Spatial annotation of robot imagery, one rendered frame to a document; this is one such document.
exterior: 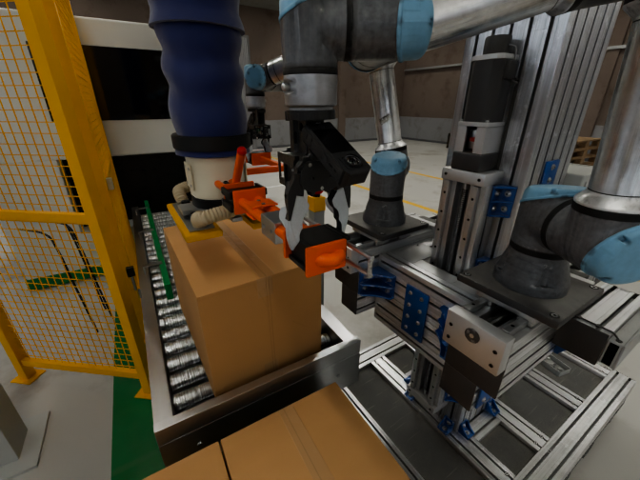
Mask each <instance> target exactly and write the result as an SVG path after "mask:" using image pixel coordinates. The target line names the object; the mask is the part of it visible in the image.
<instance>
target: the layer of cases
mask: <svg viewBox="0 0 640 480"><path fill-rule="evenodd" d="M220 443H221V448H222V451H221V448H220V445H219V442H215V443H213V444H211V445H209V446H207V447H205V448H204V449H202V450H200V451H198V452H196V453H194V454H192V455H190V456H188V457H186V458H184V459H182V460H180V461H178V462H176V463H174V464H172V465H170V466H168V467H166V468H164V469H162V470H160V471H158V472H156V473H154V474H152V475H150V476H148V477H146V478H144V479H142V480H410V478H409V477H408V476H407V474H406V473H405V472H404V470H403V469H402V468H401V467H400V465H399V464H398V463H397V461H396V460H395V459H394V457H393V456H392V455H391V454H390V452H389V451H388V449H387V448H386V447H385V446H384V444H383V443H382V442H381V440H380V439H379V438H378V436H377V435H376V434H375V433H374V431H373V430H372V429H371V427H370V426H369V424H368V423H367V422H366V421H365V419H364V418H363V417H362V415H361V414H360V413H359V411H358V410H357V409H356V408H355V406H354V405H353V404H352V402H351V401H350V400H349V398H348V397H347V396H346V394H345V393H344V392H343V391H342V390H341V389H340V387H339V386H338V385H337V384H336V382H334V383H332V384H330V385H328V386H326V387H324V388H322V389H320V390H318V391H316V392H314V393H312V394H310V395H308V396H306V397H304V398H302V399H300V400H298V401H296V402H294V403H292V404H291V405H289V406H287V407H285V408H283V409H281V410H279V411H277V412H275V413H273V414H271V415H269V416H267V417H265V418H263V419H261V420H259V421H257V422H255V423H253V424H251V425H249V426H247V427H245V428H243V429H241V430H239V431H237V432H235V433H233V434H231V435H229V436H227V437H225V438H223V439H221V441H220ZM222 452H223V454H222ZM223 456H224V458H223Z"/></svg>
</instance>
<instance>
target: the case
mask: <svg viewBox="0 0 640 480"><path fill-rule="evenodd" d="M216 224H217V225H218V226H219V228H220V229H221V230H222V231H223V235H222V236H218V237H213V238H210V239H205V240H200V241H195V242H190V243H187V242H186V240H185V238H184V236H183V235H182V233H181V231H180V229H178V227H177V226H172V227H167V228H163V230H164V234H165V238H166V242H167V247H168V251H169V256H170V263H171V267H172V272H173V276H174V281H175V285H176V288H177V293H178V297H179V302H180V306H181V309H182V312H183V313H184V316H185V319H186V321H187V324H188V327H189V329H190V334H191V336H192V339H193V341H194V344H195V347H196V348H197V351H198V354H199V356H200V359H201V362H202V364H203V367H204V369H205V372H206V375H207V376H208V379H209V382H210V386H211V389H212V391H213V394H214V396H215V397H217V396H219V395H222V394H224V393H226V392H228V391H231V390H234V389H236V388H239V387H241V386H243V385H246V384H248V383H249V382H251V381H254V380H256V379H258V378H261V377H263V376H265V375H267V374H270V373H272V372H274V371H277V370H280V369H282V368H284V367H286V366H288V365H291V364H293V363H295V362H297V361H300V360H302V359H304V358H306V357H309V356H311V355H313V354H315V353H317V352H319V351H321V274H318V275H315V276H312V277H309V278H307V277H306V273H305V272H304V271H303V270H302V269H301V268H299V267H298V266H297V265H296V264H295V263H294V262H292V261H291V260H290V259H289V258H285V257H284V246H283V243H282V244H278V245H275V244H274V243H273V242H272V241H271V240H269V238H268V237H267V236H266V235H264V234H263V233H262V228H261V229H256V230H254V229H253V228H252V227H251V226H249V225H248V224H247V223H246V222H245V221H244V220H243V221H238V222H231V220H229V219H226V220H222V221H219V222H216Z"/></svg>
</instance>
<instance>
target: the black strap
mask: <svg viewBox="0 0 640 480"><path fill-rule="evenodd" d="M171 142H172V146H173V148H174V149H175V150H180V151H191V152H219V151H233V150H237V149H238V148H239V147H241V146H242V147H245V148H246V149H247V148H249V147H250V146H251V145H252V144H253V142H252V133H250V132H247V133H245V134H241V135H232V136H214V137H194V136H182V135H177V133H176V132H175V133H173V134H172V135H171Z"/></svg>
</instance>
